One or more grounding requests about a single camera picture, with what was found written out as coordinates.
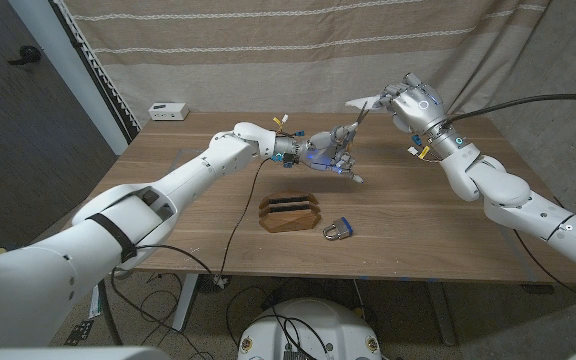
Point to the silver padlock with blue base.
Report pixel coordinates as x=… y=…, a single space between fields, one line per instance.
x=340 y=229

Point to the white robot chest cover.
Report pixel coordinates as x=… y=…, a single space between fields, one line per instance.
x=68 y=354

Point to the white table leg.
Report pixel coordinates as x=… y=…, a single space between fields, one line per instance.
x=185 y=305
x=442 y=312

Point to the white power strip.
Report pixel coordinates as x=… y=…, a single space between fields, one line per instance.
x=168 y=111

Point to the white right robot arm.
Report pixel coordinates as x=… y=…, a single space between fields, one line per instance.
x=518 y=200

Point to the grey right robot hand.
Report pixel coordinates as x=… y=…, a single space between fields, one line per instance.
x=420 y=107

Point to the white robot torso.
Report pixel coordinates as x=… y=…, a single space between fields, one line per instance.
x=313 y=325

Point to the white tissue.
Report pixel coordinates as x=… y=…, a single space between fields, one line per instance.
x=363 y=102

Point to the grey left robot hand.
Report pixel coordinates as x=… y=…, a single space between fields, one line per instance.
x=325 y=150

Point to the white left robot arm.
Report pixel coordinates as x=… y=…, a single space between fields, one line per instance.
x=118 y=235

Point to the dark grey door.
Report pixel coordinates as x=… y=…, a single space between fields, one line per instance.
x=18 y=125

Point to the beige striped backdrop curtain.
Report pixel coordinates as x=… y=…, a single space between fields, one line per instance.
x=268 y=65

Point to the brown wooden scissors holder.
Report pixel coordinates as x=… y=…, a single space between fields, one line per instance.
x=285 y=217

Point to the black perforated floor bracket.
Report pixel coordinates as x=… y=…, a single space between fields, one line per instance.
x=79 y=333

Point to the black backdrop frame pole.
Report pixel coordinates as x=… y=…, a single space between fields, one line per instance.
x=97 y=75

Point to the white strip on floor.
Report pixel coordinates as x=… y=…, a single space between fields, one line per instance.
x=94 y=307

